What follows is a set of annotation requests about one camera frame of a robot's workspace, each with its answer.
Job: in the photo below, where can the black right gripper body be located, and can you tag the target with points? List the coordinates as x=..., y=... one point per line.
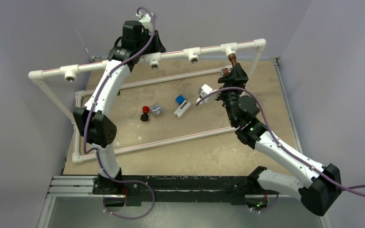
x=239, y=82

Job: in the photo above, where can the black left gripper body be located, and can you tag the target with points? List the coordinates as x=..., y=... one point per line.
x=154, y=45

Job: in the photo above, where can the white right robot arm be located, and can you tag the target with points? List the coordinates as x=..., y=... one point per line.
x=308, y=182

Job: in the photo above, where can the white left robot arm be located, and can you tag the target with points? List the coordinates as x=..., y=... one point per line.
x=138, y=38

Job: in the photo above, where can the blue and white faucet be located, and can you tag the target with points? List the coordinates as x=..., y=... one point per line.
x=184, y=105

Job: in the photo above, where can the clear grey faucet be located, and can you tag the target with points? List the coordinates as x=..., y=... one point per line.
x=156, y=109

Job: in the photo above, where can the red and black faucet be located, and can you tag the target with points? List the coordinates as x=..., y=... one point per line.
x=145, y=117

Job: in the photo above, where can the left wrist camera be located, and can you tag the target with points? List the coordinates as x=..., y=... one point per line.
x=147, y=20

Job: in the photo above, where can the white PVC pipe frame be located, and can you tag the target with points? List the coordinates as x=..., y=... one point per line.
x=70, y=73

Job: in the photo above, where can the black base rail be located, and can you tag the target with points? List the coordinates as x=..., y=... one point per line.
x=235, y=190

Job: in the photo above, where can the aluminium frame rail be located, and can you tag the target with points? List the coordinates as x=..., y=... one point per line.
x=71, y=203

